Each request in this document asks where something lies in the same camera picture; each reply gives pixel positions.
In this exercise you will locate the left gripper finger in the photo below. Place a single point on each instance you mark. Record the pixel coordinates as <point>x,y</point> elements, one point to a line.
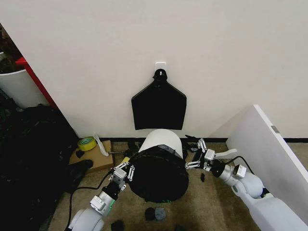
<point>121,166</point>
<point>131,173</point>

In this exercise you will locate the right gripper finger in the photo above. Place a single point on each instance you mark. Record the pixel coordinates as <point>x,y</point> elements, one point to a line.
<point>192,165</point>
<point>201,145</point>

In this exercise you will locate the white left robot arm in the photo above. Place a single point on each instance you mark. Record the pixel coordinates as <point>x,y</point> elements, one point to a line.
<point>86,217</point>

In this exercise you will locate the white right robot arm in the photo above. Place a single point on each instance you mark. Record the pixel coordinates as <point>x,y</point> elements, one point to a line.
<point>255,190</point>

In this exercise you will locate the black bag scrap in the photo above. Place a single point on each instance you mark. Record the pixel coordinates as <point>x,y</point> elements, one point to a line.
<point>191,146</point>
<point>150,213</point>
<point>117,225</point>
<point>202,177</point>

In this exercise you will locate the white round trash bin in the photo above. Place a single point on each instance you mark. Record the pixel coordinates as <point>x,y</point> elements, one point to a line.
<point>163,140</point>

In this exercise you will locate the flat black garbage bag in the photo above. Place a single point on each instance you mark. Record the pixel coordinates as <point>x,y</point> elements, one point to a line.
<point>158,108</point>

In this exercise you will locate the small yellow object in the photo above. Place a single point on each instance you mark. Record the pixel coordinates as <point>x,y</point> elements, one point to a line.
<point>125,160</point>

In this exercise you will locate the white curved plastic piece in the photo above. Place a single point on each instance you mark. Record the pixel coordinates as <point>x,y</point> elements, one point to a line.
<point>227,152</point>

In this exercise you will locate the brown cardboard piece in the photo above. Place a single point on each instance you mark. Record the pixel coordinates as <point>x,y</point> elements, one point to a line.
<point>98,160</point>

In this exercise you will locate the white plastic strip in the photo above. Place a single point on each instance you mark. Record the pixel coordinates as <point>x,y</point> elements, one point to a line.
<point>102,146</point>

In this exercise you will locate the yellow tape roll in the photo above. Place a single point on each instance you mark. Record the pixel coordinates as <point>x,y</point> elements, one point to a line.
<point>83,146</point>

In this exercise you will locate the white board panel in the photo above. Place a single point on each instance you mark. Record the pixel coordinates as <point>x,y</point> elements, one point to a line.
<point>262,149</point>

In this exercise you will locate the grey round disc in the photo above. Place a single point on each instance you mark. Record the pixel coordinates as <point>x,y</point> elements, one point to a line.
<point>160,214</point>

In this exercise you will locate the silver hinge plate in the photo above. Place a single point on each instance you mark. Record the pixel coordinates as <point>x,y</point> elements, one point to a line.
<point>274,129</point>

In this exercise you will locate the pile of black bags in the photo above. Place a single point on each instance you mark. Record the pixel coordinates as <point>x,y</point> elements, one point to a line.
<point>31,163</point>

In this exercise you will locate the white plant pot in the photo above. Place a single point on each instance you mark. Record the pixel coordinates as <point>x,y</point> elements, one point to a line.
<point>20,87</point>

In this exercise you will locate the dark potted plant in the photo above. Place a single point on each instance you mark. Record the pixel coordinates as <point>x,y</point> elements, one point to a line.
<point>6,53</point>

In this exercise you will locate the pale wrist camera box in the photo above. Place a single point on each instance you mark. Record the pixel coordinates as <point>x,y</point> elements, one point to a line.
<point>119,175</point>
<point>210,155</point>

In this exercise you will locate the red shelf frame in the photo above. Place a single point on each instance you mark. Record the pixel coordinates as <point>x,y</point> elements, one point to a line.
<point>36,79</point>

